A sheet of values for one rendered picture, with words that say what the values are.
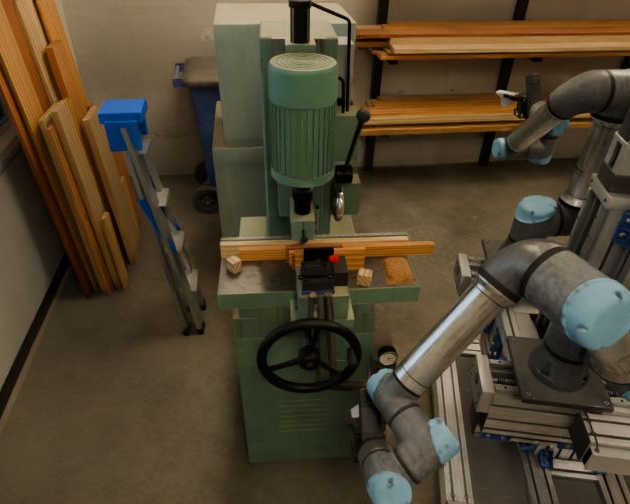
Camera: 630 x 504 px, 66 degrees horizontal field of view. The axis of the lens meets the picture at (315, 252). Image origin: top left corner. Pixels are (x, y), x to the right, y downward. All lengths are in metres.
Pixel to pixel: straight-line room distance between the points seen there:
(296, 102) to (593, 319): 0.78
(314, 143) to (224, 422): 1.38
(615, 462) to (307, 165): 1.08
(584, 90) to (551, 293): 0.79
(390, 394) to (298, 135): 0.66
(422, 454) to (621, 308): 0.42
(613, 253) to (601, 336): 0.60
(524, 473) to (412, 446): 1.05
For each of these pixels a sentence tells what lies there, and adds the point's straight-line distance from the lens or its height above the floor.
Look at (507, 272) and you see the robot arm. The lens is 0.96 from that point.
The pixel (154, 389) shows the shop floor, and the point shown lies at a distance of 2.42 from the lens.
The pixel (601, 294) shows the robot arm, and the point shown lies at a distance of 0.89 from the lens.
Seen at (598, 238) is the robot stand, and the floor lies 1.13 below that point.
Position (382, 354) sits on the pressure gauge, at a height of 0.68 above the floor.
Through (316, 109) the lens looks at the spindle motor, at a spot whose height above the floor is 1.41.
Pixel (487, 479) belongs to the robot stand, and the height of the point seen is 0.21.
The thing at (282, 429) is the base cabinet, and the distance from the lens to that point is 1.94.
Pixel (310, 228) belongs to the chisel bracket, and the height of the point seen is 1.04.
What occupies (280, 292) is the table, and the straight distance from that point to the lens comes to 1.43.
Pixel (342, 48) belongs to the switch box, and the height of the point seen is 1.47.
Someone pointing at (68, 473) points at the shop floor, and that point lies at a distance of 2.29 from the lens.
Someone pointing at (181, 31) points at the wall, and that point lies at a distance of 3.69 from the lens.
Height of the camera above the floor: 1.84
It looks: 37 degrees down
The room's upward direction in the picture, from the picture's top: 1 degrees clockwise
